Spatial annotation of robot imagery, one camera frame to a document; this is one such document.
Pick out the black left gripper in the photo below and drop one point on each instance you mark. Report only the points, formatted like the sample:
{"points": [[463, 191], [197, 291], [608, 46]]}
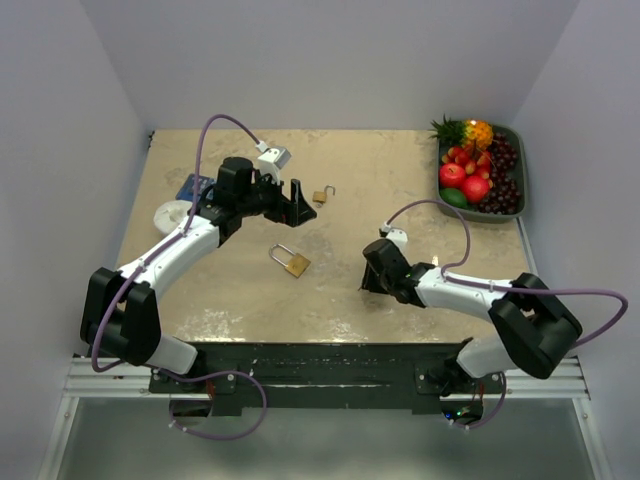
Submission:
{"points": [[286, 211]]}

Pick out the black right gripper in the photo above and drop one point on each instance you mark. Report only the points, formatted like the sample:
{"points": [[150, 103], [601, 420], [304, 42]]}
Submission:
{"points": [[369, 282]]}

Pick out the small brass padlock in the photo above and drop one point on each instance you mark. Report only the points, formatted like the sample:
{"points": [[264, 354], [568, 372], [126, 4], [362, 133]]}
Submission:
{"points": [[321, 197]]}

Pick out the large brass padlock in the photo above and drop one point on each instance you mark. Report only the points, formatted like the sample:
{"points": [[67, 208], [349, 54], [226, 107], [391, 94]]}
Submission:
{"points": [[296, 265]]}

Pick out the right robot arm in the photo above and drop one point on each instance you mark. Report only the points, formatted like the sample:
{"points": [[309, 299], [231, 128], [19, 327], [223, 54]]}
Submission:
{"points": [[534, 329]]}

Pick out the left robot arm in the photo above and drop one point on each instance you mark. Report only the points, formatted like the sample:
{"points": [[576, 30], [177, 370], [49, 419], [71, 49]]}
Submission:
{"points": [[121, 315]]}

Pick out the green mango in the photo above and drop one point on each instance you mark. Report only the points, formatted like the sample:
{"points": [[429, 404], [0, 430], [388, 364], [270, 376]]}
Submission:
{"points": [[454, 197]]}

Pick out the red apple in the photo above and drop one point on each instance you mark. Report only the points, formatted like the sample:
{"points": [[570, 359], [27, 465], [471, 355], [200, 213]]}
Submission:
{"points": [[451, 175], [475, 188]]}

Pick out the blue blister pack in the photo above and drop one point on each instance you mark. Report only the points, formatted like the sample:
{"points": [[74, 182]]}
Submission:
{"points": [[186, 191]]}

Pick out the white paper roll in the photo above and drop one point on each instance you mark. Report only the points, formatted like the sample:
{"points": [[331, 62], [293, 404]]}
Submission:
{"points": [[169, 215]]}

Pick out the dark grape bunch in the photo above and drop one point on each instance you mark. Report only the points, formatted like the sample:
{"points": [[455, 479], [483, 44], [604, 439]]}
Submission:
{"points": [[497, 164]]}

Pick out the toy pineapple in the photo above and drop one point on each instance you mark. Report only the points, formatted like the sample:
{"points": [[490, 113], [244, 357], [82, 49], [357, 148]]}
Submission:
{"points": [[463, 133]]}

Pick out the grey fruit tray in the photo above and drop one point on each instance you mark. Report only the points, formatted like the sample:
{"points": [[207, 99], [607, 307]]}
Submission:
{"points": [[466, 158]]}

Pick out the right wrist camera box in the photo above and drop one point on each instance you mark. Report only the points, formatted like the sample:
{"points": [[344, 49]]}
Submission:
{"points": [[396, 235]]}

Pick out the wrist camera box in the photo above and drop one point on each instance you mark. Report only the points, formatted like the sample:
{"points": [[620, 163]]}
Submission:
{"points": [[396, 235], [272, 160]]}

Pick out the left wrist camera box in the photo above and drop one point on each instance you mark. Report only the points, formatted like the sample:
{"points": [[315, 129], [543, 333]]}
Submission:
{"points": [[272, 160]]}

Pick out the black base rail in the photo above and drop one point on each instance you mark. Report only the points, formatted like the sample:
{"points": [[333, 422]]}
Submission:
{"points": [[344, 376]]}

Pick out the aluminium frame rail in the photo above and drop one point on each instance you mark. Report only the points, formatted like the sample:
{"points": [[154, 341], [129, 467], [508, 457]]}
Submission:
{"points": [[81, 383]]}

